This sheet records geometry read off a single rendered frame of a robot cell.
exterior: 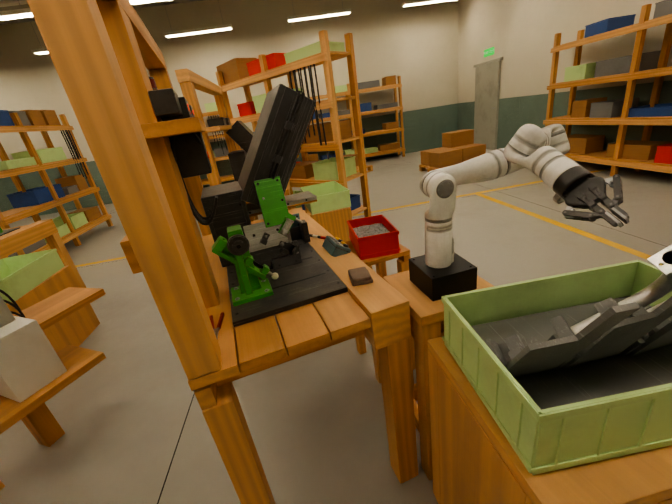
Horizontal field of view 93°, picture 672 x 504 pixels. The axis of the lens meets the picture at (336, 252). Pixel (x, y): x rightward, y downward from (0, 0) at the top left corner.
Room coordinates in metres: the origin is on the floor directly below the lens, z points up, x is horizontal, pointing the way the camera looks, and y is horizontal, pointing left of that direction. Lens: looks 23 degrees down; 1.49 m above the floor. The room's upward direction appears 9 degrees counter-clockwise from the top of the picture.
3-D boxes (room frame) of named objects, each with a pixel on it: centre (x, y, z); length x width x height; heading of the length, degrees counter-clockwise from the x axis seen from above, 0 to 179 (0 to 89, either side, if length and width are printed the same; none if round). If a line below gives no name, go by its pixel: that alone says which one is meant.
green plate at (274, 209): (1.46, 0.25, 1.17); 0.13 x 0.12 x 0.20; 17
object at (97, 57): (1.43, 0.62, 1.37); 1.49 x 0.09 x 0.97; 17
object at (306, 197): (1.62, 0.26, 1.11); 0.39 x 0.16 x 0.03; 107
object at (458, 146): (7.27, -2.89, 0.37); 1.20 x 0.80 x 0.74; 103
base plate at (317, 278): (1.51, 0.34, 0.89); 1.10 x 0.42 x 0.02; 17
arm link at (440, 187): (1.04, -0.37, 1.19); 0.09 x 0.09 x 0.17; 7
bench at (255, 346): (1.51, 0.34, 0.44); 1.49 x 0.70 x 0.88; 17
